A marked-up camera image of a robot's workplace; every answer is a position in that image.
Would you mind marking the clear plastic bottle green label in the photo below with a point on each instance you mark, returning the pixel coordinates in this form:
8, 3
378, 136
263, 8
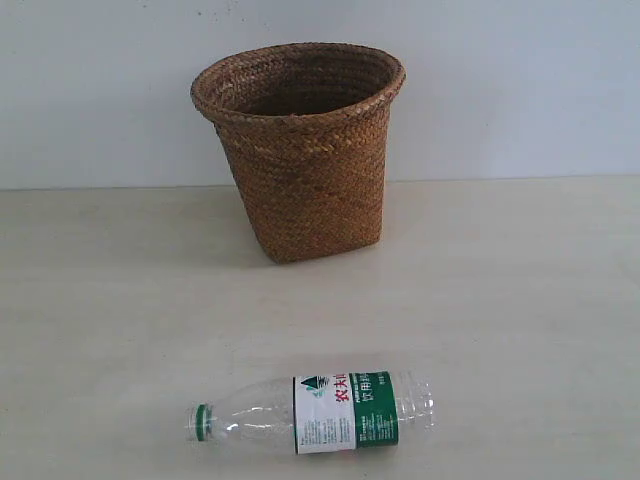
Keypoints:
317, 414

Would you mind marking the brown woven wicker basket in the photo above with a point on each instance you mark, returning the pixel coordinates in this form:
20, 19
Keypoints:
304, 129

